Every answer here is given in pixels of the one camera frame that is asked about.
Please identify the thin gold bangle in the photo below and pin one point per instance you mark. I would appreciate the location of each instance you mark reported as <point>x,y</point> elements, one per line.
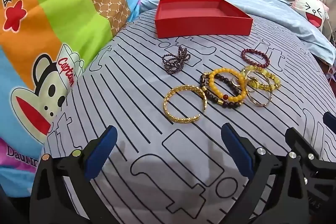
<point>260,105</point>

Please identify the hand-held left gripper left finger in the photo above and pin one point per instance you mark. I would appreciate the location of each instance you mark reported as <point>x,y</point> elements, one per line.
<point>101,155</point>

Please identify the colourful cartoon monkey blanket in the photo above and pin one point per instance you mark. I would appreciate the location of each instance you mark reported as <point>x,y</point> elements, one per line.
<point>52,16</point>

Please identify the pink cartoon face cushion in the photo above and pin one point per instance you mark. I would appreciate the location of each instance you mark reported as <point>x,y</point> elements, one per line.
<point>312,11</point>

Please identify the grey striped bed cover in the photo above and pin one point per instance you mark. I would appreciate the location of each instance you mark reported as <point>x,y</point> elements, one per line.
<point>157,148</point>

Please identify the light blue blanket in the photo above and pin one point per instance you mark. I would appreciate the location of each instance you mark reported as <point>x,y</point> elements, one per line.
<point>275,11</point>

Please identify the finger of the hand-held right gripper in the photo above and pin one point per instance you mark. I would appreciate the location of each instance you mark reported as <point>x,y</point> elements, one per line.
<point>296,141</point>
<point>330,121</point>

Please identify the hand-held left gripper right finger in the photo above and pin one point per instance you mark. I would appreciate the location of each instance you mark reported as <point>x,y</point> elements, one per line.
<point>236,150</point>

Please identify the red cardboard box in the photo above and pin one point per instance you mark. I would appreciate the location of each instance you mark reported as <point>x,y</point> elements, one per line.
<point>199,27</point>

